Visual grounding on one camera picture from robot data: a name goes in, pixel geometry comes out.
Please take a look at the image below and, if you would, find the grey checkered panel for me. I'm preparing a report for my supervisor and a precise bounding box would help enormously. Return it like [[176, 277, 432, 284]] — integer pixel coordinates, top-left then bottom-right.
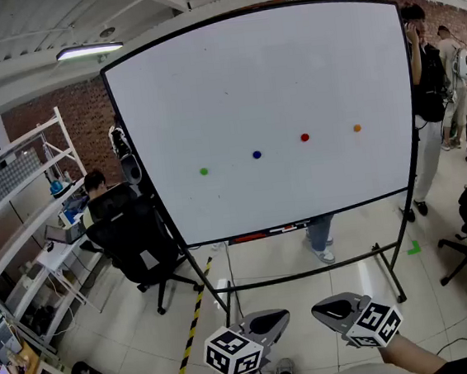
[[0, 146, 50, 226]]

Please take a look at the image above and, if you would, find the white shelf rack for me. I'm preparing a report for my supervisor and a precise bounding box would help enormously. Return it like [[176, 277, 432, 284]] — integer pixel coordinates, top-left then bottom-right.
[[0, 102, 111, 361]]

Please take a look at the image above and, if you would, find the grey computer case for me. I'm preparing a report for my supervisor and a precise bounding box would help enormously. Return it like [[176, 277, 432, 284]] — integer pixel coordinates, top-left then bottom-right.
[[0, 316, 25, 365]]

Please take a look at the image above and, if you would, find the long ceiling lamp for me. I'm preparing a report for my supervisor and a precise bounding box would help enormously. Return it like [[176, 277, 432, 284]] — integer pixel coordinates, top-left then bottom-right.
[[54, 40, 125, 63]]

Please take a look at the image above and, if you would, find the person's grey shoe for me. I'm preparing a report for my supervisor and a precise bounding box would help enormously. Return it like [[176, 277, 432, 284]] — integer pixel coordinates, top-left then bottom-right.
[[271, 357, 298, 374]]

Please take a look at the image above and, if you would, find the white rounded backpack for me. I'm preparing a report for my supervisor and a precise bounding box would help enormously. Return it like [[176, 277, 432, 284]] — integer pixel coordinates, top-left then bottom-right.
[[449, 47, 467, 84]]

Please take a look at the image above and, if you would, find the blue plastic object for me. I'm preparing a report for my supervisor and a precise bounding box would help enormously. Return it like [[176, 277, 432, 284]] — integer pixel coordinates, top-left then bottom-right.
[[49, 178, 68, 198]]

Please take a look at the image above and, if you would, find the black hanging cable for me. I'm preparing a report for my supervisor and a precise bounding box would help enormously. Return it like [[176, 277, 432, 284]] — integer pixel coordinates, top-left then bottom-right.
[[221, 239, 245, 323]]

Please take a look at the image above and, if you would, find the yellow-black hazard floor tape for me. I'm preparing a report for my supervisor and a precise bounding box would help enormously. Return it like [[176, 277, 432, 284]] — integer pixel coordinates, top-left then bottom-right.
[[166, 257, 224, 374]]

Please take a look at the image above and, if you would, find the black-framed mobile whiteboard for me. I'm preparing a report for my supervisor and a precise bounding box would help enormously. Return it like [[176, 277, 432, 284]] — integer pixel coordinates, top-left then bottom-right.
[[94, 0, 437, 338]]

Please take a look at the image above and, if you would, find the open laptop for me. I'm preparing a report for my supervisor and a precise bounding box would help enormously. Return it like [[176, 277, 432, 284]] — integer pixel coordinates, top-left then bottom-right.
[[43, 220, 85, 248]]

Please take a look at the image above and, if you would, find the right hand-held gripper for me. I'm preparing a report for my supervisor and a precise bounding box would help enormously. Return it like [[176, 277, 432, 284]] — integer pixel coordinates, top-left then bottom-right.
[[309, 286, 406, 356]]

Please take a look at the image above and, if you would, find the small white table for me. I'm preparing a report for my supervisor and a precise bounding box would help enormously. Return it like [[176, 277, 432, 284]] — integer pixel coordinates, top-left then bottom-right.
[[34, 233, 106, 320]]

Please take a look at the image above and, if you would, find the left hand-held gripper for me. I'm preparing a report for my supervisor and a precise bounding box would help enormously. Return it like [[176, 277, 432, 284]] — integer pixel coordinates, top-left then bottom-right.
[[200, 307, 298, 374]]

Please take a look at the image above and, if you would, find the person's right forearm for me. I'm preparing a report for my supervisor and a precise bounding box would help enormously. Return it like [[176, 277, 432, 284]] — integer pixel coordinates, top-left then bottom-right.
[[376, 329, 447, 374]]

